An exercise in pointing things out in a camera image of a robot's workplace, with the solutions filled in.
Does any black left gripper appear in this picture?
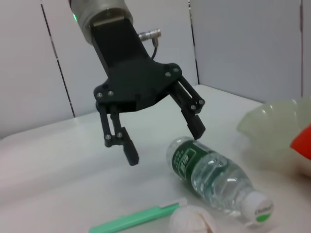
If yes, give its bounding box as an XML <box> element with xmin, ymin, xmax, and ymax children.
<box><xmin>90</xmin><ymin>15</ymin><xmax>207</xmax><ymax>166</ymax></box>

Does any white garlic bulb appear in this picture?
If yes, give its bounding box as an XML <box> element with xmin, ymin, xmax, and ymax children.
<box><xmin>169</xmin><ymin>204</ymin><xmax>219</xmax><ymax>233</ymax></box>

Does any clear water bottle green label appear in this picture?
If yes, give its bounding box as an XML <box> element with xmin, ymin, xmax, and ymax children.
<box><xmin>166</xmin><ymin>136</ymin><xmax>275</xmax><ymax>229</ymax></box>

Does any green pen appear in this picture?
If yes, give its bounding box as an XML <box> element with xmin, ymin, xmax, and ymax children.
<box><xmin>88</xmin><ymin>198</ymin><xmax>188</xmax><ymax>233</ymax></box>

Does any pale green glass bowl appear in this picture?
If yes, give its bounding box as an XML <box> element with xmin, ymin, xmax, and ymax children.
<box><xmin>237</xmin><ymin>96</ymin><xmax>311</xmax><ymax>175</ymax></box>

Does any left gripper cable with plugs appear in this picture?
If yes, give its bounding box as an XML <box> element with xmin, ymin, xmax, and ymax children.
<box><xmin>138</xmin><ymin>28</ymin><xmax>162</xmax><ymax>60</ymax></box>

